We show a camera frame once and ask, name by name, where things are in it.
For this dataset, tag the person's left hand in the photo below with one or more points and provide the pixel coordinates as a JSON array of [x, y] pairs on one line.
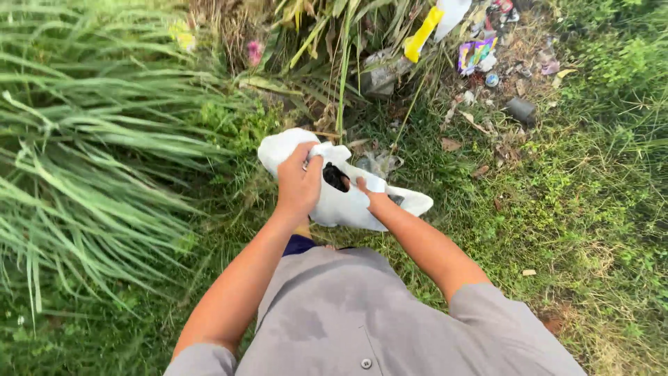
[[297, 185]]

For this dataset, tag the person's right hand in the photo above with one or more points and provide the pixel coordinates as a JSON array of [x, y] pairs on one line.
[[369, 195]]

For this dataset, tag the person's left fingers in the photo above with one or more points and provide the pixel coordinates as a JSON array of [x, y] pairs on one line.
[[308, 155]]

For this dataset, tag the white plastic bag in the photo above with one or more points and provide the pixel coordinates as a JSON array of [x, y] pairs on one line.
[[339, 201]]

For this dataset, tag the clear crumpled plastic wrapper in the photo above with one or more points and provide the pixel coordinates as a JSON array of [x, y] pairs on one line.
[[380, 164]]

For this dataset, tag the person's dark blue trousers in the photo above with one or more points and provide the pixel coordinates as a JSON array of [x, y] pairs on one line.
[[298, 244]]

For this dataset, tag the grey crumpled plastic bag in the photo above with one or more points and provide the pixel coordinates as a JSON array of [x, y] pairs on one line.
[[382, 73]]

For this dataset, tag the pink flower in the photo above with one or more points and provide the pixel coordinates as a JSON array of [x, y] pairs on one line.
[[254, 52]]

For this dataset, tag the yellow plastic wrapper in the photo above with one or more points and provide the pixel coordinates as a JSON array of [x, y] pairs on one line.
[[421, 34]]

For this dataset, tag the person's grey shirt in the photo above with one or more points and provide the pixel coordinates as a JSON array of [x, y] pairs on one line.
[[375, 318]]

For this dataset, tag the purple colourful snack wrapper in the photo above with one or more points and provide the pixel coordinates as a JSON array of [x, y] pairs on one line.
[[475, 54]]

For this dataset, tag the small round blue lid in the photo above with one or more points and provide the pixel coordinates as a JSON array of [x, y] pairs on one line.
[[491, 80]]

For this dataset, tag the white plastic sheet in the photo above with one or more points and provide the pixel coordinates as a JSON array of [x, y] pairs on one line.
[[451, 16]]

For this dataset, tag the tall grass clump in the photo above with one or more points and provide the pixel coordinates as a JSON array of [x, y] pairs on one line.
[[99, 151]]

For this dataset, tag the heap of mixed litter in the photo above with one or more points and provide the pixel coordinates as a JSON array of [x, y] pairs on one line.
[[509, 31]]

